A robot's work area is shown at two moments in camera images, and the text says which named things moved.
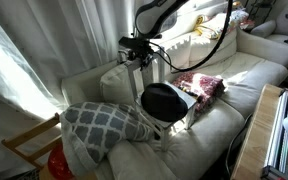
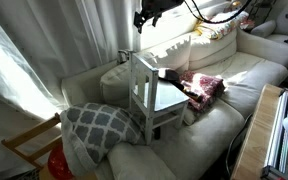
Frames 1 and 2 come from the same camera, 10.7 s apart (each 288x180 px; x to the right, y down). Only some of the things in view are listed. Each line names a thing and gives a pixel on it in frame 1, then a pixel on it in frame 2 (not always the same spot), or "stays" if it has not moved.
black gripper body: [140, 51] to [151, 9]
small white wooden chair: [157, 124] to [160, 101]
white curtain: [29, 47] stays
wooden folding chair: [23, 135] stays
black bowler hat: [163, 103] to [168, 74]
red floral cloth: [202, 89] stays
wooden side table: [253, 151] stays
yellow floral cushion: [214, 25] stays
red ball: [57, 163] stays
